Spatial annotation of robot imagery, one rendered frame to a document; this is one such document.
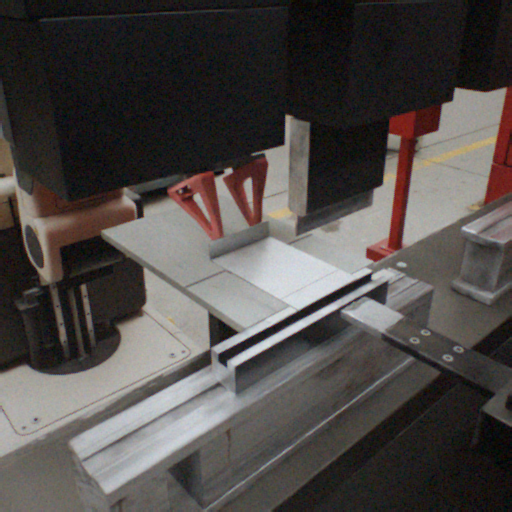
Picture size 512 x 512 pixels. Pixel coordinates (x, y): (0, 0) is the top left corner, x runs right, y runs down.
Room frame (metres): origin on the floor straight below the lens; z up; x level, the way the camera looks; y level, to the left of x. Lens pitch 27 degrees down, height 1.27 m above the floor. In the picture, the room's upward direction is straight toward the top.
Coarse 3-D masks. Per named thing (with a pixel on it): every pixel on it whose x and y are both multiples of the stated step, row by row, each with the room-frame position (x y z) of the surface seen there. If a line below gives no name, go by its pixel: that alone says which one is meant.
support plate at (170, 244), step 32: (128, 224) 0.59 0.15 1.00; (160, 224) 0.59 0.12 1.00; (192, 224) 0.59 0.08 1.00; (224, 224) 0.59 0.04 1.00; (288, 224) 0.59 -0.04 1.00; (128, 256) 0.53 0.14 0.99; (160, 256) 0.51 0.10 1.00; (192, 256) 0.51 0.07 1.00; (320, 256) 0.51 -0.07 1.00; (352, 256) 0.51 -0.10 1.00; (192, 288) 0.44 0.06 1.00; (224, 288) 0.44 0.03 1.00; (256, 288) 0.44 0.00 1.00; (224, 320) 0.40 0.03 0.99; (256, 320) 0.39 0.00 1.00
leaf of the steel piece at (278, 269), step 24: (216, 240) 0.51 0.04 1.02; (240, 240) 0.53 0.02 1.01; (264, 240) 0.55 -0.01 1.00; (216, 264) 0.49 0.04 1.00; (240, 264) 0.49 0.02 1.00; (264, 264) 0.49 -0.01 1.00; (288, 264) 0.49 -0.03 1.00; (312, 264) 0.49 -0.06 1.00; (264, 288) 0.44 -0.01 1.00; (288, 288) 0.44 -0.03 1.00
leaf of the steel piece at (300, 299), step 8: (336, 272) 0.47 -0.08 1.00; (344, 272) 0.47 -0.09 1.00; (320, 280) 0.46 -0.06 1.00; (328, 280) 0.46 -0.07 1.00; (336, 280) 0.46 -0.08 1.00; (344, 280) 0.46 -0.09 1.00; (352, 280) 0.46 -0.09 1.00; (304, 288) 0.44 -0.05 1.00; (312, 288) 0.44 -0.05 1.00; (320, 288) 0.44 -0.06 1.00; (328, 288) 0.44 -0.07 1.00; (336, 288) 0.44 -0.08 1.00; (288, 296) 0.43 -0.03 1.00; (296, 296) 0.43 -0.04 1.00; (304, 296) 0.43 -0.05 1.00; (312, 296) 0.43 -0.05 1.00; (320, 296) 0.43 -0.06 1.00; (288, 304) 0.41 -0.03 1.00; (296, 304) 0.41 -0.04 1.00; (304, 304) 0.41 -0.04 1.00
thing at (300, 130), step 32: (320, 128) 0.39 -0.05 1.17; (352, 128) 0.42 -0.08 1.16; (384, 128) 0.45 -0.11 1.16; (320, 160) 0.40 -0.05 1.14; (352, 160) 0.42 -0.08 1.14; (384, 160) 0.45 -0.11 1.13; (288, 192) 0.40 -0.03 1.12; (320, 192) 0.40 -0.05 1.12; (352, 192) 0.42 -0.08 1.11; (320, 224) 0.41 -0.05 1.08
